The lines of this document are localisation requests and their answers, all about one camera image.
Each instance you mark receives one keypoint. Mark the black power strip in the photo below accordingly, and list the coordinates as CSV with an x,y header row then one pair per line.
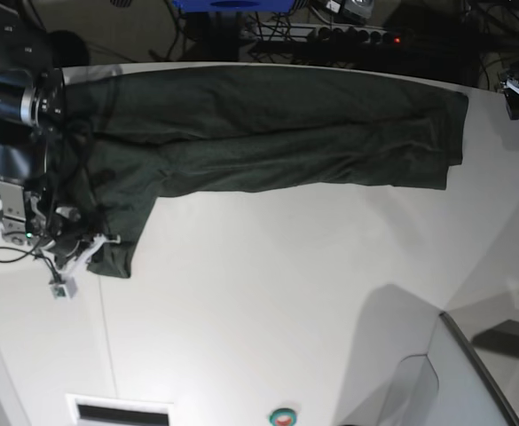
x,y
356,35

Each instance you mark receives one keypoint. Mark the dark green t-shirt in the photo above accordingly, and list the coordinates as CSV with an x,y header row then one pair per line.
x,y
136,138

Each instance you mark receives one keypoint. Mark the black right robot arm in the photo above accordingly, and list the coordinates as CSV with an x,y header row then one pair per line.
x,y
34,151

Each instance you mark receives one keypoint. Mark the red green emergency button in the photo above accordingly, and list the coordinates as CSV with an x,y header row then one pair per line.
x,y
283,417

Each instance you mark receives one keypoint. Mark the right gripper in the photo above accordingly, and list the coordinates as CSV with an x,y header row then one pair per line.
x,y
31,216

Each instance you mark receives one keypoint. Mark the blue box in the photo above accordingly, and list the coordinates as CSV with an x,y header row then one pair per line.
x,y
234,5

